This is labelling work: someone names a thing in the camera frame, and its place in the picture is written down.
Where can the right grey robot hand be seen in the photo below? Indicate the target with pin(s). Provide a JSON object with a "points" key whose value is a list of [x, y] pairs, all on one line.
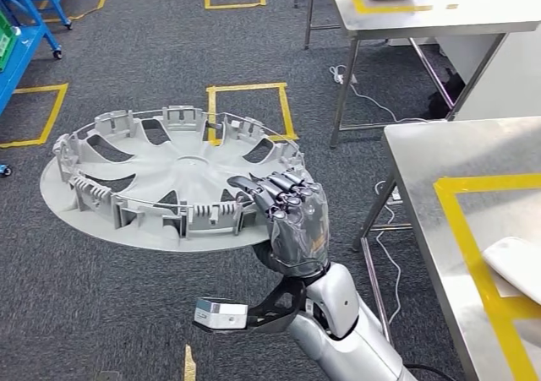
{"points": [[302, 238]]}

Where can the grey plastic wheel hubcap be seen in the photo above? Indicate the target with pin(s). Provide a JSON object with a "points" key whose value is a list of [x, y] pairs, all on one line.
{"points": [[190, 166]]}

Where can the steel workbench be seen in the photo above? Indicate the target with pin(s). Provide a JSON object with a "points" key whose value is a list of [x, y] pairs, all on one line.
{"points": [[422, 160]]}

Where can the white plastic body part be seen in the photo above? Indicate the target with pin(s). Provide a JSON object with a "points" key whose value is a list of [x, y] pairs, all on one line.
{"points": [[520, 266]]}

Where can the black bag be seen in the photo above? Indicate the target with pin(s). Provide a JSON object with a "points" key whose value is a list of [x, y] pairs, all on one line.
{"points": [[443, 98]]}

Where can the steel table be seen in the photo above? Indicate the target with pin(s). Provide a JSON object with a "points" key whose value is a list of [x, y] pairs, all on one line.
{"points": [[401, 20]]}

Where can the green plastic crate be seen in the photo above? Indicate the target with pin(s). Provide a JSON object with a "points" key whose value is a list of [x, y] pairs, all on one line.
{"points": [[6, 42]]}

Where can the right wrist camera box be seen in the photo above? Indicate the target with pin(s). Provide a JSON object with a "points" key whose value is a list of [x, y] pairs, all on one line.
{"points": [[220, 314]]}

